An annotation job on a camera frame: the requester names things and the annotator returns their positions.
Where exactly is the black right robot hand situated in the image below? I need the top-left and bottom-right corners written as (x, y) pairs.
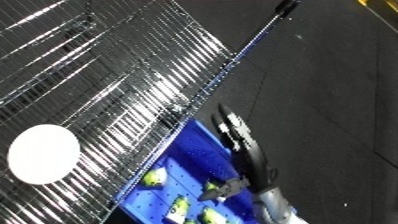
top-left (199, 103), bottom-right (281, 202)

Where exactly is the white paper cup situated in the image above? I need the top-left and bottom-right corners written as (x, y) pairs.
top-left (5, 123), bottom-right (82, 186)

